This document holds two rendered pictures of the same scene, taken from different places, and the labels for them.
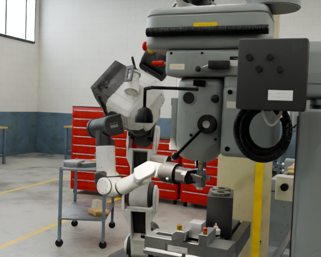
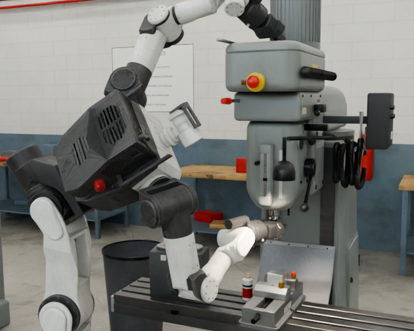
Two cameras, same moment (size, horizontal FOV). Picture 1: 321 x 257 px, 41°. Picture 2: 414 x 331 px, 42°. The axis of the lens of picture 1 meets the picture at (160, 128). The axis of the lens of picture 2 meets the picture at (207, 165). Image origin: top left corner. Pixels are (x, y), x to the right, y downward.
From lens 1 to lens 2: 259 cm
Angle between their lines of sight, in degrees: 87
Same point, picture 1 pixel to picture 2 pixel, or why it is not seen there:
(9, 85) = not seen: outside the picture
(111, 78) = (137, 123)
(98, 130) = (184, 211)
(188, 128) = (299, 175)
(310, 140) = not seen: hidden behind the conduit
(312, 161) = not seen: hidden behind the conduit
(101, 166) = (196, 264)
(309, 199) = (345, 209)
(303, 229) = (344, 232)
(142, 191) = (89, 299)
